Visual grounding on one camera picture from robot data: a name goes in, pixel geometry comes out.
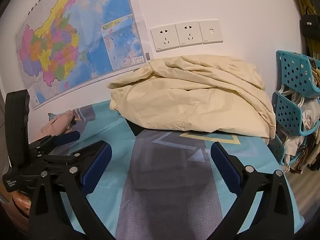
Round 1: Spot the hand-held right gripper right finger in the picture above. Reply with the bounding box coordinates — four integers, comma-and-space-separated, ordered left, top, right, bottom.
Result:
207, 141, 300, 240

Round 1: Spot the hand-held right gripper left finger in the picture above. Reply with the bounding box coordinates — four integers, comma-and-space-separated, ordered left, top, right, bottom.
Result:
29, 141, 116, 240

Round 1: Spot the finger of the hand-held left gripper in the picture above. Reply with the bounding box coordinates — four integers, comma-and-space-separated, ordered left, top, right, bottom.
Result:
39, 141, 101, 178
30, 131, 81, 153

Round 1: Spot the cream large jacket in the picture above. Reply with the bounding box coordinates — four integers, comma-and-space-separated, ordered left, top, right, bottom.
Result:
107, 56, 277, 139

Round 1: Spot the person's left forearm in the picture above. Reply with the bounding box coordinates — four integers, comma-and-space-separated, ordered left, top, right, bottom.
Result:
9, 191, 34, 229

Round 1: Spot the pink cloth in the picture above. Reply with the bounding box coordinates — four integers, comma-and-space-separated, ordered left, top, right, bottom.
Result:
41, 110, 75, 140

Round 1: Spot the black cloth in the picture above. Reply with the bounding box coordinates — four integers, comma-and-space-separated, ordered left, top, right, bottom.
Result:
125, 119, 145, 137

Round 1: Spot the teal grey printed bed sheet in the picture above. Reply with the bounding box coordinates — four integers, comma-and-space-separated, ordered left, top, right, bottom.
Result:
32, 100, 305, 240

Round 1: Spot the crumpled white plastic bag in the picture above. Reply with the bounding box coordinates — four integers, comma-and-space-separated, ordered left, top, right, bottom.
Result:
284, 97, 320, 164

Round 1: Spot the blue plastic storage rack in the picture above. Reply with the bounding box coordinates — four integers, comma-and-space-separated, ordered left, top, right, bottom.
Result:
269, 50, 320, 167

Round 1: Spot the black handbag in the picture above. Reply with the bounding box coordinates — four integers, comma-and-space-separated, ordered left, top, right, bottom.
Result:
299, 14, 320, 39

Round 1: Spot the yellow hanging garment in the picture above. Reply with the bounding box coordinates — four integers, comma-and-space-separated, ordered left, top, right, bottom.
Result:
296, 0, 320, 55

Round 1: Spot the colourful wall map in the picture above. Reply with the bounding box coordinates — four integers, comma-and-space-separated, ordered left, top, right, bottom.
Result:
15, 0, 152, 110

